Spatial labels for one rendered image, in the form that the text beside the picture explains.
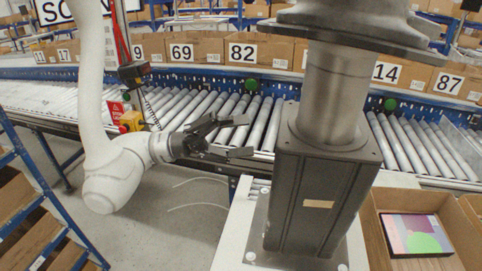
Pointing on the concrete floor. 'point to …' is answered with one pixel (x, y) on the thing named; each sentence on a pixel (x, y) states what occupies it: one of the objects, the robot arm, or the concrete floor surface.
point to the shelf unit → (11, 222)
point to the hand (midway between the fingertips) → (247, 136)
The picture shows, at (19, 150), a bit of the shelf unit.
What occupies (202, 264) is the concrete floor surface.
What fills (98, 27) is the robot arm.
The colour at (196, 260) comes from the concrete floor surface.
